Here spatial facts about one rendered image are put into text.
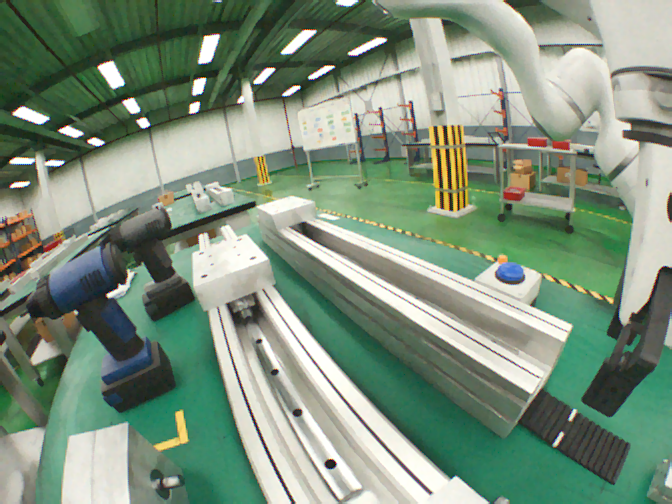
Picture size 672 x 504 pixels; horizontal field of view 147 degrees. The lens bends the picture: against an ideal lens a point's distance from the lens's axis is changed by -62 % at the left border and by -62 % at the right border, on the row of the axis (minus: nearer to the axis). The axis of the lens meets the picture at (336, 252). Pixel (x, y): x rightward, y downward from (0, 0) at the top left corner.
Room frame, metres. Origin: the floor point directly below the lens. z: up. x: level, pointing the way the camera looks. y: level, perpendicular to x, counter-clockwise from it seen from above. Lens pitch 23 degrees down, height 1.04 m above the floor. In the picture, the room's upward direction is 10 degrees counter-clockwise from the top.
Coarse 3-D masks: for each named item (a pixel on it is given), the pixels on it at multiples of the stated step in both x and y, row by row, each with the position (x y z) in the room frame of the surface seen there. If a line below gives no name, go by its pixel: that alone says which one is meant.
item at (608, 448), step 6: (606, 438) 0.01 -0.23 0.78; (612, 438) 0.00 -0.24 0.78; (618, 438) 0.00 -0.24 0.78; (606, 444) 0.00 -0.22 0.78; (612, 444) 0.00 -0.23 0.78; (600, 450) 0.00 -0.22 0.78; (606, 450) 0.00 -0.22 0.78; (612, 450) -0.01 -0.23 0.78; (600, 456) 0.00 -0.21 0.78; (606, 456) -0.01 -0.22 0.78; (612, 456) -0.01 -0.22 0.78; (594, 462) 0.00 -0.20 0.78; (600, 462) -0.01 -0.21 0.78; (606, 462) -0.01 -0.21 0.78; (594, 468) -0.01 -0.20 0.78; (600, 468) -0.01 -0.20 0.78; (606, 468) -0.02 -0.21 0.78; (600, 474) -0.02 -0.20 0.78
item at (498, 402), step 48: (288, 240) 0.53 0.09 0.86; (336, 240) 0.49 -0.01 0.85; (336, 288) 0.36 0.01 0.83; (384, 288) 0.27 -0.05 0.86; (432, 288) 0.27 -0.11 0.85; (480, 288) 0.22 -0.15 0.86; (384, 336) 0.25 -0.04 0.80; (432, 336) 0.18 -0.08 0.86; (480, 336) 0.15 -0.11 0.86; (528, 336) 0.14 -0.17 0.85; (432, 384) 0.17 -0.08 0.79; (480, 384) 0.12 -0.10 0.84; (528, 384) 0.09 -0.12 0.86
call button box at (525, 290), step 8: (496, 264) 0.30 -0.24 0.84; (488, 272) 0.29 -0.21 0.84; (496, 272) 0.28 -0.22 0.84; (528, 272) 0.26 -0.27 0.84; (536, 272) 0.25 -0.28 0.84; (480, 280) 0.27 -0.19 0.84; (488, 280) 0.27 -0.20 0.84; (496, 280) 0.26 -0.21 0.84; (504, 280) 0.25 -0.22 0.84; (520, 280) 0.24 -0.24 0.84; (528, 280) 0.24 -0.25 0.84; (536, 280) 0.24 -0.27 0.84; (496, 288) 0.25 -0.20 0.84; (504, 288) 0.24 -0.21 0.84; (512, 288) 0.24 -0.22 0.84; (520, 288) 0.23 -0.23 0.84; (528, 288) 0.23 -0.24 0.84; (536, 288) 0.24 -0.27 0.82; (512, 296) 0.22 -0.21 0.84; (520, 296) 0.22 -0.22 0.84; (528, 296) 0.22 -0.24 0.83; (528, 304) 0.23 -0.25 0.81
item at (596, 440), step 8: (592, 432) 0.03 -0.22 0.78; (600, 432) 0.02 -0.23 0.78; (592, 440) 0.02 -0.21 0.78; (600, 440) 0.01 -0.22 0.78; (584, 448) 0.02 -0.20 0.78; (592, 448) 0.01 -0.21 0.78; (600, 448) 0.00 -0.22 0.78; (584, 456) 0.01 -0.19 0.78; (592, 456) 0.00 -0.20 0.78; (584, 464) 0.00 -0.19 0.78; (592, 464) 0.00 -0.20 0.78
